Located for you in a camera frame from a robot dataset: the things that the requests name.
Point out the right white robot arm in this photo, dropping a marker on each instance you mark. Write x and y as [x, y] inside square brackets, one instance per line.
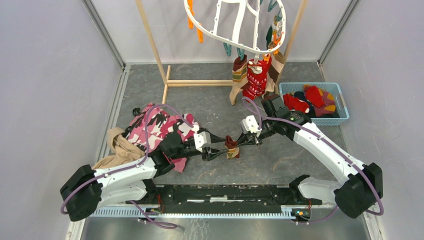
[357, 188]

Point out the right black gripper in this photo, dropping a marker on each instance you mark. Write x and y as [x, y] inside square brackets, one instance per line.
[252, 139]

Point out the blue plastic basket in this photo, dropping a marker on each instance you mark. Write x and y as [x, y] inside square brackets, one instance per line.
[331, 119]

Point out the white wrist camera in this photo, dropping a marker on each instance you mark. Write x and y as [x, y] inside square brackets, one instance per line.
[250, 125]
[201, 140]

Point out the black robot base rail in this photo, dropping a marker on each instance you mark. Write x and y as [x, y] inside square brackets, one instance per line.
[225, 199]

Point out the socks pile in basket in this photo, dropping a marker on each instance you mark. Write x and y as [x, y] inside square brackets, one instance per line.
[312, 101]

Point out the beige cloth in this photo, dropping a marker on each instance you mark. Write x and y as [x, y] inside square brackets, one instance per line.
[123, 151]

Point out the pink camouflage cloth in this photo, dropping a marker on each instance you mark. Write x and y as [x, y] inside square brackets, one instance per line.
[158, 124]

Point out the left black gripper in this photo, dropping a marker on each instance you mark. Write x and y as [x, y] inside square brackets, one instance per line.
[212, 154]

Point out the red patterned christmas sock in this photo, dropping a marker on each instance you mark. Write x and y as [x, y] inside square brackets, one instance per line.
[257, 77]

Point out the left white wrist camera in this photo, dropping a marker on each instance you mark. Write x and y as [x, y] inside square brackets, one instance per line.
[201, 140]

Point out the dark green sock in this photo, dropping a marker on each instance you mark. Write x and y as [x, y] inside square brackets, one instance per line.
[269, 36]

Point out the white oval clip hanger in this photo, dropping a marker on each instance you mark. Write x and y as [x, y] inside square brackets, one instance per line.
[243, 7]

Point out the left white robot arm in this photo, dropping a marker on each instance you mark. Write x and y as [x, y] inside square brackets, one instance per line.
[90, 189]

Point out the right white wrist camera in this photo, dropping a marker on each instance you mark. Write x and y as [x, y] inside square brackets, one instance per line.
[250, 125]

